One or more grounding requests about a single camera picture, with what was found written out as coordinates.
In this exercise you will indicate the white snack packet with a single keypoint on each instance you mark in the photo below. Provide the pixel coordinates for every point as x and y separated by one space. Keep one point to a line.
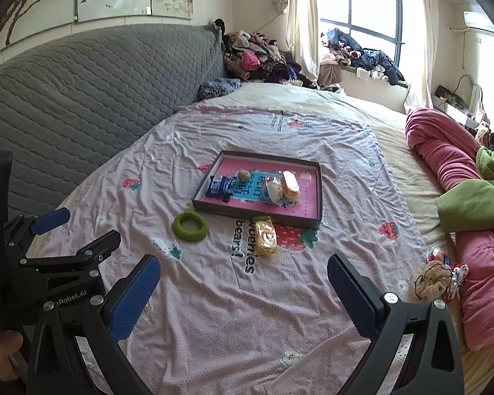
273 189

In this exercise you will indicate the pink strawberry print bedsheet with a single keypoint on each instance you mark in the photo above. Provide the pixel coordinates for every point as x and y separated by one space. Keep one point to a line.
230 317

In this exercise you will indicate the blue snack packet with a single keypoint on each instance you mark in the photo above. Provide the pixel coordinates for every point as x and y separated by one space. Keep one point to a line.
218 186

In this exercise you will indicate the grey quilted headboard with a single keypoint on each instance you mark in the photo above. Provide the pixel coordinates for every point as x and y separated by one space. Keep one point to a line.
86 90

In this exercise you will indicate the yellow snack packet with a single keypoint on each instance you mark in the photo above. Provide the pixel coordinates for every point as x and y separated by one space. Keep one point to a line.
265 236

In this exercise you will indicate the red and white packet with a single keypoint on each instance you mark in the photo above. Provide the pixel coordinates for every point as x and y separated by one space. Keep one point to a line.
434 255

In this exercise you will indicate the orange cracker packet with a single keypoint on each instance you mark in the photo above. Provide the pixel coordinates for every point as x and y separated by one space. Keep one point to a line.
290 185

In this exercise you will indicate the white air conditioner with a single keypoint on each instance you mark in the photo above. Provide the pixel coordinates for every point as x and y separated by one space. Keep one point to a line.
483 22

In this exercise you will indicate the beige bed cover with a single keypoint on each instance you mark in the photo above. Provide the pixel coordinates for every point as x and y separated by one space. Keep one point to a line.
395 140

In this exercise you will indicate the small round brown cookie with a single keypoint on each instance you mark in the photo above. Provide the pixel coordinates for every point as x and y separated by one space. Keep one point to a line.
243 175

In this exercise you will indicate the blossom branch wall painting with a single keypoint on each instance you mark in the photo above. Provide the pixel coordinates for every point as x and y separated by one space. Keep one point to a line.
37 0

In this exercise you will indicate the dark fuzzy patterned cloth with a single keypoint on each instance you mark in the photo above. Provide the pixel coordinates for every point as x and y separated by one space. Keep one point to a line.
220 88

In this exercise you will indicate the cream scrunchie with dark trim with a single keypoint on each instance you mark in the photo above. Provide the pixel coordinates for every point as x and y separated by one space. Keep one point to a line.
436 273

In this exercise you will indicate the dark power strip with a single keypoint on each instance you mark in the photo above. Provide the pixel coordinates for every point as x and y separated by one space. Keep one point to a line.
448 95

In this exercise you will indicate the dark framed window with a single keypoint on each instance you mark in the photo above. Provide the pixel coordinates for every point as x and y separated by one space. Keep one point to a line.
370 0

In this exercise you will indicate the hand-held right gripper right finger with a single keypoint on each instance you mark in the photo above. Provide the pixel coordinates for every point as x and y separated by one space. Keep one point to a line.
354 296

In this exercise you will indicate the pile of mixed clothes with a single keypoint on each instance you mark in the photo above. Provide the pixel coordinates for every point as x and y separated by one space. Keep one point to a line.
255 57

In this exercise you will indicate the brown cardboard box tray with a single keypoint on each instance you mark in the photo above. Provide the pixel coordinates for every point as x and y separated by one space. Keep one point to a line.
300 222

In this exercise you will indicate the person's left hand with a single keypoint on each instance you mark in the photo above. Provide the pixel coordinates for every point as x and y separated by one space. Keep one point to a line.
2 352

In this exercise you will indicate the cream curtain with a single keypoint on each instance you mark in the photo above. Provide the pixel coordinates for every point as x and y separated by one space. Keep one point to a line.
302 28
424 49

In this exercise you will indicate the clothes heap on windowsill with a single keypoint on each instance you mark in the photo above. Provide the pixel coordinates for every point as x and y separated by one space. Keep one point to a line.
374 59

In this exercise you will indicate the green blanket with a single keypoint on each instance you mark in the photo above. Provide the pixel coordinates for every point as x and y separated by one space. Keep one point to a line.
469 201

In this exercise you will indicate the red polka dot cloth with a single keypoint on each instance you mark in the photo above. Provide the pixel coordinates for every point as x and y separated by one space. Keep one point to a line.
459 273

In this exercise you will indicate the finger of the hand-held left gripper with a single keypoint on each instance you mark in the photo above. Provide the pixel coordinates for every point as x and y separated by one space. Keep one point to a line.
51 219
86 257

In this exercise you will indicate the pink blanket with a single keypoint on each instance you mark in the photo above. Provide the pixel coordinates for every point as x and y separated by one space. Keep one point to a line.
444 144

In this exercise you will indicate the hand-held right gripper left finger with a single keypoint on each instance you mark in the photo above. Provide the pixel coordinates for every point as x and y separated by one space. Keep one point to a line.
134 300

